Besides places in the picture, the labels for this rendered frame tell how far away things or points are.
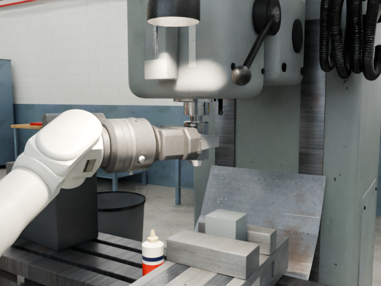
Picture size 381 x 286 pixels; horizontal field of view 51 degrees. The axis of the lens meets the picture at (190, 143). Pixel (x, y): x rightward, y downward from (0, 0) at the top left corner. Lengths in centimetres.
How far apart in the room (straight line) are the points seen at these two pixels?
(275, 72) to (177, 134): 24
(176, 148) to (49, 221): 44
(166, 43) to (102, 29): 609
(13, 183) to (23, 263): 44
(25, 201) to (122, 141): 17
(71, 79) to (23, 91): 130
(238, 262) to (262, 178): 46
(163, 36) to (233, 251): 35
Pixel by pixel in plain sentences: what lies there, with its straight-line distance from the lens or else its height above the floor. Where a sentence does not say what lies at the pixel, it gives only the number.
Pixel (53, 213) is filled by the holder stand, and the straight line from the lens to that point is 98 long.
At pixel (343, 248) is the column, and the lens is 109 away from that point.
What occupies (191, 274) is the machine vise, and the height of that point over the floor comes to 103.
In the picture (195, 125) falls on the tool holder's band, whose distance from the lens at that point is 72.
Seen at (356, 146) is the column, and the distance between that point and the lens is 103.
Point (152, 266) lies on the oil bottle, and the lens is 76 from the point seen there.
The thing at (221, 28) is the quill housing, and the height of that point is 142.
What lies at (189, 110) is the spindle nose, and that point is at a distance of 72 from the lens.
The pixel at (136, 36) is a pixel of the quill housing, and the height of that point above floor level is 141.
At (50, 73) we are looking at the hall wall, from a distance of 753.
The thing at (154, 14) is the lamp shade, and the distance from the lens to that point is 53.
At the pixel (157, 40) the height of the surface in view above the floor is 140.
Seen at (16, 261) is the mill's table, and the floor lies 96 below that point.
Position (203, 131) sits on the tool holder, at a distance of 72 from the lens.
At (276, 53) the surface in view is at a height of 140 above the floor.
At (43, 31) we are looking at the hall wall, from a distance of 771.
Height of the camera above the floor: 131
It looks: 6 degrees down
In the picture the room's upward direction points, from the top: straight up
